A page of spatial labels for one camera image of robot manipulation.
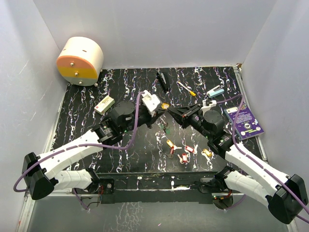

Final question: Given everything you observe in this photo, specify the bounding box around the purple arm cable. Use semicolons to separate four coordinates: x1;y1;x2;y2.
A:
216;94;309;224
13;93;148;210

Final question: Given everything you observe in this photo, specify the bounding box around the yellow tag far right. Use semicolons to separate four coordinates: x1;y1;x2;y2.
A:
202;149;212;157

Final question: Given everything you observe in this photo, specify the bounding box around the aluminium rail frame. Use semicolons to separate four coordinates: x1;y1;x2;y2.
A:
16;175;299;232

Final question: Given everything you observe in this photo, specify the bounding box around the purple booklet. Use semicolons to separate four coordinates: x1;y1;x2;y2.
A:
235;103;264;140

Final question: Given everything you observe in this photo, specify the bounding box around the red tag lower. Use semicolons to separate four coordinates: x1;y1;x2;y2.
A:
178;153;188;164

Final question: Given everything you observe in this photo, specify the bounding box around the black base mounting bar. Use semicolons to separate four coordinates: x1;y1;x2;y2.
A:
70;170;244;205

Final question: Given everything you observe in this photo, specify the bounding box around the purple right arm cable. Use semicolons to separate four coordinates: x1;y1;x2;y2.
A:
216;94;309;224

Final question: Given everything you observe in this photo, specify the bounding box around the yellow tag with key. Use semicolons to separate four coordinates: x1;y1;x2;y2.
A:
161;103;169;109

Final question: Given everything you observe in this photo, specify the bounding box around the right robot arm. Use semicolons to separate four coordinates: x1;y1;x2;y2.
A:
168;104;309;224

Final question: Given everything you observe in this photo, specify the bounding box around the red tag right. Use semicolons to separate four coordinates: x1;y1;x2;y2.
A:
184;146;196;154

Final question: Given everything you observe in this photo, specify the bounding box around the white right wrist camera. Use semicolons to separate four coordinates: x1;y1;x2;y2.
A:
200;98;217;115

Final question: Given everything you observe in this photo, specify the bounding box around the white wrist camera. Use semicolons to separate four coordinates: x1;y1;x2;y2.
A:
200;98;217;115
142;90;162;117

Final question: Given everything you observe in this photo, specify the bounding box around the large metal keyring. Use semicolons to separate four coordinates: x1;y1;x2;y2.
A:
160;115;169;130

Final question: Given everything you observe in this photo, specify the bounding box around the white pen yellow cap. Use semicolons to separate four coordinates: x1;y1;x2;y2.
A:
177;81;196;97

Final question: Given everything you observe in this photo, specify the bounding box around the small beige cardboard box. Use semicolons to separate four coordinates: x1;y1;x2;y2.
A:
94;95;115;115

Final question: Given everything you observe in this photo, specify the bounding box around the round drawer box pink yellow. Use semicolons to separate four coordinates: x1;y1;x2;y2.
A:
56;36;104;87

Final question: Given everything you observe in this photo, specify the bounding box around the black stapler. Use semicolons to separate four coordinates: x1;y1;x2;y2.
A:
156;72;170;93

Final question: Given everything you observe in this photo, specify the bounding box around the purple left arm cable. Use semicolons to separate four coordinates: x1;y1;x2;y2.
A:
13;93;148;210

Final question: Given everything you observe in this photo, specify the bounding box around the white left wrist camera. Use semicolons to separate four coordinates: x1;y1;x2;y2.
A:
142;90;162;117

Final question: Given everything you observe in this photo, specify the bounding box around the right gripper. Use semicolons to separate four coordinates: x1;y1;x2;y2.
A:
168;104;212;140

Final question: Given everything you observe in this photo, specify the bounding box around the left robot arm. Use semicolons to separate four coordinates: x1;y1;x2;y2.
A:
22;97;165;200

